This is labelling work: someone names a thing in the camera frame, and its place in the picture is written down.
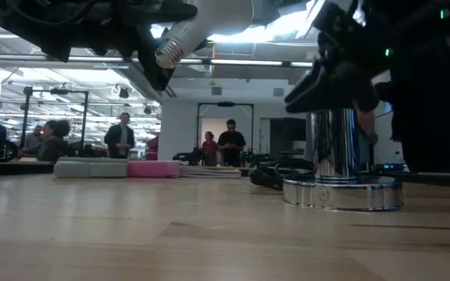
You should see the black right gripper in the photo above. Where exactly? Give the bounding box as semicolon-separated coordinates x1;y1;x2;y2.
284;0;406;115

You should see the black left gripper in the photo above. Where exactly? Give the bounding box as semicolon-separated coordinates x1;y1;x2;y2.
0;0;199;92

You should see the white light bulb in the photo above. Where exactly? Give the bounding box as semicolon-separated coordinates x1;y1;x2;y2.
154;0;255;71

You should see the chrome lamp base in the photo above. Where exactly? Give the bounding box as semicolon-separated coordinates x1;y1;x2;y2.
282;108;405;212

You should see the black lamp power cord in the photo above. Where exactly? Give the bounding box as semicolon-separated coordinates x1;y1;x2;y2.
248;157;316;192

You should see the ceiling light strip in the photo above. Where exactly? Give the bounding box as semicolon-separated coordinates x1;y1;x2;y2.
0;52;316;69

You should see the pink and white case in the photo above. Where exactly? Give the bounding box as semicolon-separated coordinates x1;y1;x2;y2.
126;160;182;180

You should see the black gantry frame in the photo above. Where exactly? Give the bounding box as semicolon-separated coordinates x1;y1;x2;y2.
20;86;91;158
195;101;256;165

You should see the black metal table frame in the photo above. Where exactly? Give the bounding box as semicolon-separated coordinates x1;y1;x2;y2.
0;158;450;190

